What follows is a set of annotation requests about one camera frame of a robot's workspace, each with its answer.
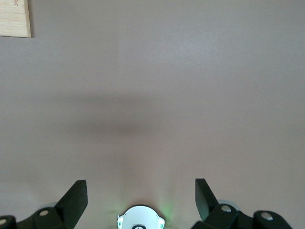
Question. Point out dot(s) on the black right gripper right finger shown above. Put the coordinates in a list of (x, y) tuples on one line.
[(209, 210)]

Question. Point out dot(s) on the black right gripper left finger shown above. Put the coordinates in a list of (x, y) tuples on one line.
[(69, 207)]

